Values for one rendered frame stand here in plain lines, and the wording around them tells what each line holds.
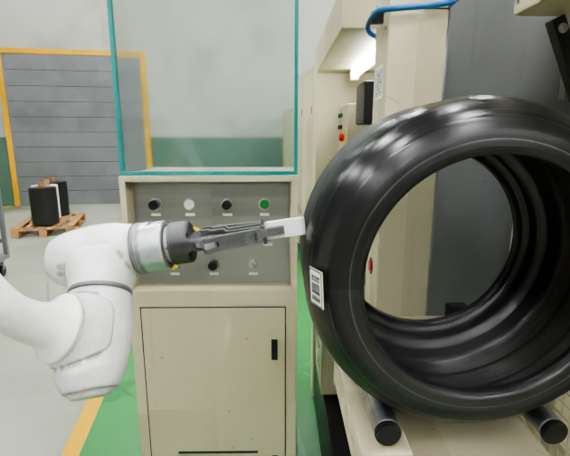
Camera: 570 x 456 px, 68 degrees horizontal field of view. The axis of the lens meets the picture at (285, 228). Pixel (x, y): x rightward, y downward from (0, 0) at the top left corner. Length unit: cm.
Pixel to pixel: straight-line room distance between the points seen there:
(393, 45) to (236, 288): 85
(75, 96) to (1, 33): 169
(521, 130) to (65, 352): 71
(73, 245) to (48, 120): 933
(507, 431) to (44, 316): 87
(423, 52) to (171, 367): 120
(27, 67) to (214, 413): 923
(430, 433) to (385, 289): 33
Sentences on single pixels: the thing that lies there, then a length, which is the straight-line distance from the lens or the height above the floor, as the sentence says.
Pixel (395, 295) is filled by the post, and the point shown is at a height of 100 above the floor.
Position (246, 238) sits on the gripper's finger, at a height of 122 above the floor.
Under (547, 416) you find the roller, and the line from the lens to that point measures 90.
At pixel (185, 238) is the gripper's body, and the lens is 73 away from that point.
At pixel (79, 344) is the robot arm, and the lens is 69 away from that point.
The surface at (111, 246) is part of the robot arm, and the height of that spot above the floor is 121.
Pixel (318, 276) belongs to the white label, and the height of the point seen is 118.
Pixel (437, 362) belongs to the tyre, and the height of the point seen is 91.
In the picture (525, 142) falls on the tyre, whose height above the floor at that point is 138.
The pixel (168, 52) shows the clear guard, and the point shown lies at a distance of 139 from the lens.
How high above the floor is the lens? 138
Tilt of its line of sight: 12 degrees down
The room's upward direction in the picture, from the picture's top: straight up
